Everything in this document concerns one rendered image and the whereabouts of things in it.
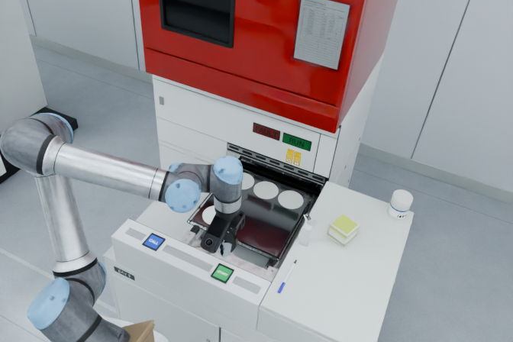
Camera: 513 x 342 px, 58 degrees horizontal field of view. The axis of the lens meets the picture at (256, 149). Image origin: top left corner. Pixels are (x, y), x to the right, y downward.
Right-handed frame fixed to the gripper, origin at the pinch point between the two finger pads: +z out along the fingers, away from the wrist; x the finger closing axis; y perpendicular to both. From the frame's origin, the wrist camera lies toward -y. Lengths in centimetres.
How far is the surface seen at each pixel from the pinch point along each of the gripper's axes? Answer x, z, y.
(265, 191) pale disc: 4.8, 15.6, 46.3
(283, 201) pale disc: -3.6, 15.6, 45.0
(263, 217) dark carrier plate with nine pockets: -0.2, 15.6, 33.3
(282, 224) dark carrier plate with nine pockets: -7.6, 15.7, 33.4
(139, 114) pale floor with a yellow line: 161, 105, 166
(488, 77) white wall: -74, 20, 205
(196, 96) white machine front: 43, -10, 59
